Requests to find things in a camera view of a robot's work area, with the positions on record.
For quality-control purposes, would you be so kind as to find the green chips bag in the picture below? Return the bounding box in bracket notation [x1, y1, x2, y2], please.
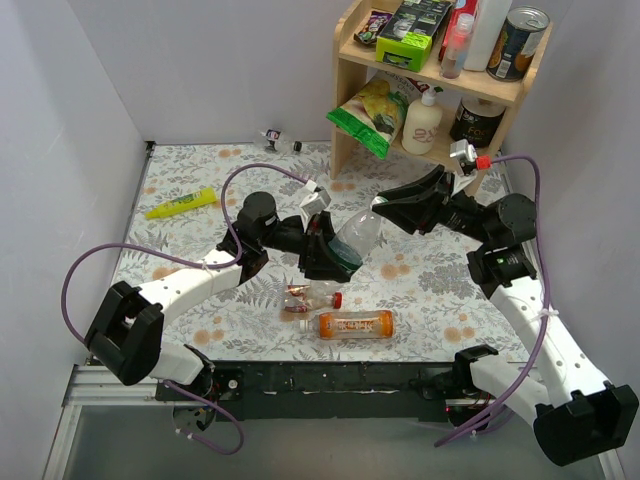
[327, 81, 409, 159]

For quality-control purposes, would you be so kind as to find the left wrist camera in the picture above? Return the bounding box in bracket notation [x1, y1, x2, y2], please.
[299, 179, 331, 216]

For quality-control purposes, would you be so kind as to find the small black-cap clear bottle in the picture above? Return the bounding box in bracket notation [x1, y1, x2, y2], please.
[255, 129, 302, 154]

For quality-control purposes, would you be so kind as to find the red-cap clear bottle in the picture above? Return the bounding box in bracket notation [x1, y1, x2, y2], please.
[283, 280, 343, 313]

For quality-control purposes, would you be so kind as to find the cassava chips bag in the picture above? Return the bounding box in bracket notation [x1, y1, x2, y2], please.
[369, 70, 430, 103]

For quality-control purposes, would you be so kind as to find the white pump lotion bottle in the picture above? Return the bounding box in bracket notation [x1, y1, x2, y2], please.
[401, 87, 443, 155]

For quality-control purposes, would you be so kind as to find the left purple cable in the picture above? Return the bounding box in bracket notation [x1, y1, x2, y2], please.
[61, 163, 311, 456]

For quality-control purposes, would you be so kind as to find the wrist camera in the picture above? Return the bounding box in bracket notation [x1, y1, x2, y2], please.
[299, 179, 331, 216]
[449, 139, 492, 176]

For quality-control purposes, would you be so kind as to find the white tall bottle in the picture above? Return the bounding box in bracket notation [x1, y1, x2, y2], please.
[463, 0, 512, 71]

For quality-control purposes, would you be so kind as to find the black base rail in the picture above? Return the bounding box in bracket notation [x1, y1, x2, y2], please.
[155, 361, 492, 422]

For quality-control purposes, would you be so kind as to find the red white carton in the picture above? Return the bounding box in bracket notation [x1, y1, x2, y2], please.
[438, 0, 478, 61]

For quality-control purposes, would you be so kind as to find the wooden shelf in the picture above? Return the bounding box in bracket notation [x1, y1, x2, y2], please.
[329, 0, 554, 197]

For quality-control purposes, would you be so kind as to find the clear green-label water bottle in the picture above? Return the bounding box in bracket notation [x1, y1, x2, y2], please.
[337, 196, 386, 262]

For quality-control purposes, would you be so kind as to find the yellow green tube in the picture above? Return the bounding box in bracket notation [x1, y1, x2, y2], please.
[145, 188, 217, 220]

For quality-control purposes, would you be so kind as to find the dark snack packet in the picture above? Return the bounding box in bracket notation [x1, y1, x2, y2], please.
[353, 10, 393, 47]

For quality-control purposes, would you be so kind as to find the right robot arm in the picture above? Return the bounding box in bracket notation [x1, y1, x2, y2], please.
[372, 167, 639, 466]

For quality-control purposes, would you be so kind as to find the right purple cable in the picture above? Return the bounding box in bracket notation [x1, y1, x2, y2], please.
[433, 153, 553, 448]

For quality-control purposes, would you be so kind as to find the black canister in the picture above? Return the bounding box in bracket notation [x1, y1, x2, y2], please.
[449, 96, 506, 149]

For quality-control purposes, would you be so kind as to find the green black box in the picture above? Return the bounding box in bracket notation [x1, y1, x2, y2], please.
[376, 0, 453, 72]

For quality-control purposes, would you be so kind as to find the pink spray bottle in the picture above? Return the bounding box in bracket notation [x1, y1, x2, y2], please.
[440, 13, 475, 79]

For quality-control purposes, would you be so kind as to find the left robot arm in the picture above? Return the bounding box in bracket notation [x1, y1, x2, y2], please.
[85, 192, 359, 400]

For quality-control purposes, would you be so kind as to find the purple cable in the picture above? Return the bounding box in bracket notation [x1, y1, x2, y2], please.
[61, 163, 311, 456]
[433, 153, 553, 448]

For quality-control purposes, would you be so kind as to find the orange drink bottle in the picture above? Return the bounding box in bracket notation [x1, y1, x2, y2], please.
[299, 310, 395, 340]

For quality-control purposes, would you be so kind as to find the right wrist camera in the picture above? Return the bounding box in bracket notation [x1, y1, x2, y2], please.
[449, 139, 492, 176]

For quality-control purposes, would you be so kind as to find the floral table mat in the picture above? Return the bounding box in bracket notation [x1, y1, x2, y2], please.
[115, 143, 527, 362]

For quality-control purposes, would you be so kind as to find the tin food can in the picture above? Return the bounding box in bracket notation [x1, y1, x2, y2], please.
[486, 6, 550, 82]

